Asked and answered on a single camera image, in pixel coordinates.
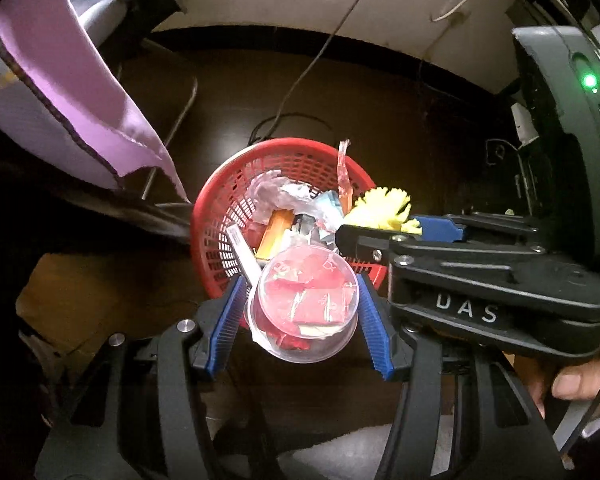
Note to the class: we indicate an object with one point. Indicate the white flat packet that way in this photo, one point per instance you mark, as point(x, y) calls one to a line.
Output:
point(242, 255)

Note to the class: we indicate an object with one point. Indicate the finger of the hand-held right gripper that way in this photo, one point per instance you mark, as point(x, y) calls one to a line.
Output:
point(437, 227)
point(365, 242)

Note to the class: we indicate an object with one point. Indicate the orange and green cardboard box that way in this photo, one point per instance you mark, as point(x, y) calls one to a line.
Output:
point(275, 232)

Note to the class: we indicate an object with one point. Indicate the crumpled clear plastic wrap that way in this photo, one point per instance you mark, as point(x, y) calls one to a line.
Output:
point(280, 192)

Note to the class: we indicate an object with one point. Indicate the red plastic basket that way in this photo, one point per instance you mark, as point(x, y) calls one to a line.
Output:
point(220, 195)

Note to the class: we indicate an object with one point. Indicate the red plastic strip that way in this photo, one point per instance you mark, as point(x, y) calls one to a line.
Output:
point(344, 175)

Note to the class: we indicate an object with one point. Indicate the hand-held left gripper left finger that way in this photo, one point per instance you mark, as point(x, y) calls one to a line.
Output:
point(225, 330)

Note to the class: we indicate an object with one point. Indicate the person's right hand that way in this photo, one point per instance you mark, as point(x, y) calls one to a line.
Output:
point(575, 382)

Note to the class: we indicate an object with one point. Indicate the yellow plastic pompom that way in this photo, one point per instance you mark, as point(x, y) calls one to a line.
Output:
point(375, 210)

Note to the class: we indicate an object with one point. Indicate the clear plastic cup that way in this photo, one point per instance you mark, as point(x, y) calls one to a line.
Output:
point(305, 300)

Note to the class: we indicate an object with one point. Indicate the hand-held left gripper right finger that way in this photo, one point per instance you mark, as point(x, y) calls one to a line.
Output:
point(377, 335)

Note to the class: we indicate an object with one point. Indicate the blue crumpled wrapper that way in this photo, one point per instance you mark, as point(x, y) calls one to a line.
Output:
point(327, 205)

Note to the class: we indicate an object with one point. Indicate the purple printed tablecloth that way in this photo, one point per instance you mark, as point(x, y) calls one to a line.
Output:
point(65, 60)

